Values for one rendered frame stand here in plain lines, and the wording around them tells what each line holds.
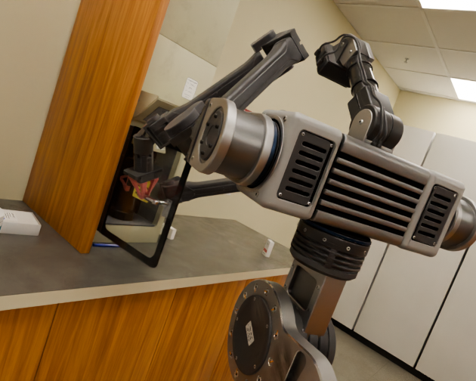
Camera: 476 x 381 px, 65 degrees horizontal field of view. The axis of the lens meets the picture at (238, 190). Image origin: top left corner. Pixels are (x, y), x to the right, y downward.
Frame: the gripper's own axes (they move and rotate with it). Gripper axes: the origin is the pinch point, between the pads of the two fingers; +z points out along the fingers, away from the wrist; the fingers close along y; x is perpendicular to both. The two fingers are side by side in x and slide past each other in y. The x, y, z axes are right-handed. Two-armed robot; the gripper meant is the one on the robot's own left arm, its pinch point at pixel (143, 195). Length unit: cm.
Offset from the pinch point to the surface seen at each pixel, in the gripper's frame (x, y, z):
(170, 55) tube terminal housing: -22, -30, -37
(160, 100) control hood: -11.0, -15.9, -25.3
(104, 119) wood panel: -23.9, -3.2, -17.8
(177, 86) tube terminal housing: -20.9, -33.0, -26.3
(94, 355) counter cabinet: 5, 24, 47
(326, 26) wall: -52, -208, -47
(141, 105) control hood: -17.6, -13.5, -22.5
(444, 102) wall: 14, -384, 15
